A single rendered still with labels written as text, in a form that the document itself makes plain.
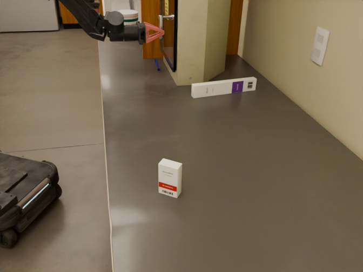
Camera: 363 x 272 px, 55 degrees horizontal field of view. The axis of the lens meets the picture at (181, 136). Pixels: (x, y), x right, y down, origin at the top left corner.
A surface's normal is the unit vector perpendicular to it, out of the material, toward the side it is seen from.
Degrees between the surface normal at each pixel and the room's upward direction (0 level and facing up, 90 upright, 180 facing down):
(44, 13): 90
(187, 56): 90
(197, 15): 90
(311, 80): 90
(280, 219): 0
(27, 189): 0
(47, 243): 0
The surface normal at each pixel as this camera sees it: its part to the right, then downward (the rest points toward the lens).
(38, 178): 0.03, -0.86
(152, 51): 0.22, 0.50
